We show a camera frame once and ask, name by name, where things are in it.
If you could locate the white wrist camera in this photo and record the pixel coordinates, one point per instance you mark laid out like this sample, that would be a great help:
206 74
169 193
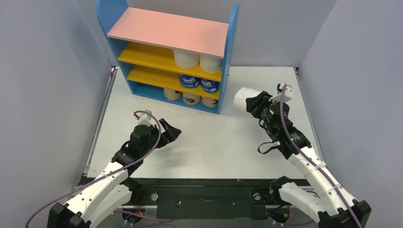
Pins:
144 117
284 91

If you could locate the plain white toilet roll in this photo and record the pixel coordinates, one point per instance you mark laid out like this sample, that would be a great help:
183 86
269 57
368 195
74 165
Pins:
210 64

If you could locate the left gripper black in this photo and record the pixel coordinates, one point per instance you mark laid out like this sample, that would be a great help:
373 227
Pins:
169 135

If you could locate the blue roll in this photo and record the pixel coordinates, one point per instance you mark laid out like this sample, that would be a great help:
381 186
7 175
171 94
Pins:
209 86
188 81

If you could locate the brown cartoon roll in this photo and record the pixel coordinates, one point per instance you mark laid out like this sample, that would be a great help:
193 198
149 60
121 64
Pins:
171 94
191 99

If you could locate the blue roll back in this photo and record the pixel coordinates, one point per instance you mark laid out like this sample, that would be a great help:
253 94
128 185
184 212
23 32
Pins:
188 81

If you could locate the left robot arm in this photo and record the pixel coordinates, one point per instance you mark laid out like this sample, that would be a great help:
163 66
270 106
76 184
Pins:
113 187

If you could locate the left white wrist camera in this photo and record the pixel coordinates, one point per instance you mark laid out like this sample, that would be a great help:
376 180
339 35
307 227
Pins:
144 117

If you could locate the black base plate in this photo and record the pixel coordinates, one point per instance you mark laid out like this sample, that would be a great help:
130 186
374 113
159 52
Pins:
205 198

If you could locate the blue roll front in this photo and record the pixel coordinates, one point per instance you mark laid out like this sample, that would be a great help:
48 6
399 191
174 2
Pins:
209 86

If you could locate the blue pink yellow shelf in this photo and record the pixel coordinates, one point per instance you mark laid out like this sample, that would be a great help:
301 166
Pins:
142 42

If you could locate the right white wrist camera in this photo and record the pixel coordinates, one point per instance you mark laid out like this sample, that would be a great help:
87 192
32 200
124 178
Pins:
284 91

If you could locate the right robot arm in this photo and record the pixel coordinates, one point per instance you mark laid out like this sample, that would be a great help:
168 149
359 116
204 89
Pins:
331 206

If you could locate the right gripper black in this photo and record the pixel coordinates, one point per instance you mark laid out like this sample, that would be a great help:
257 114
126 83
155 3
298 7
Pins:
261 105

